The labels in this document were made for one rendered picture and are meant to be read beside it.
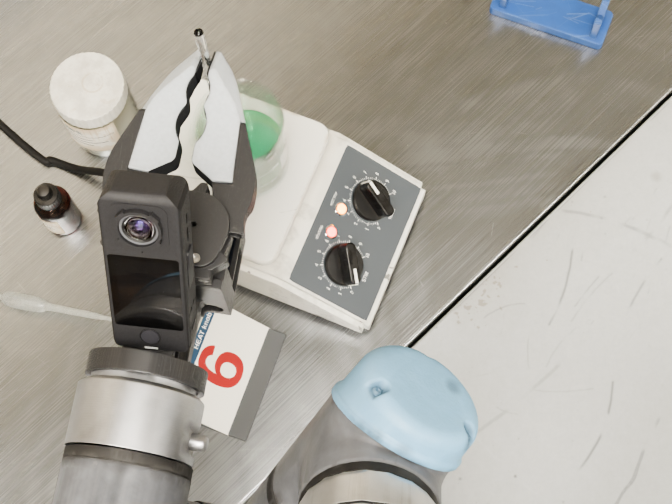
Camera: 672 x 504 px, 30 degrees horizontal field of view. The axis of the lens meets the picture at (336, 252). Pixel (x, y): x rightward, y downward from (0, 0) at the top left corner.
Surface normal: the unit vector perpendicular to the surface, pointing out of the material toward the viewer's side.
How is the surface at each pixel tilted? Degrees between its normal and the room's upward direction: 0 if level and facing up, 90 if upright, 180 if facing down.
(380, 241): 30
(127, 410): 4
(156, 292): 57
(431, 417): 48
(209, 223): 1
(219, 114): 1
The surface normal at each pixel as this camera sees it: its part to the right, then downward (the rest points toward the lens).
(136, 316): -0.12, 0.64
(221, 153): -0.02, -0.31
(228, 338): 0.58, -0.02
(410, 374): 0.51, -0.69
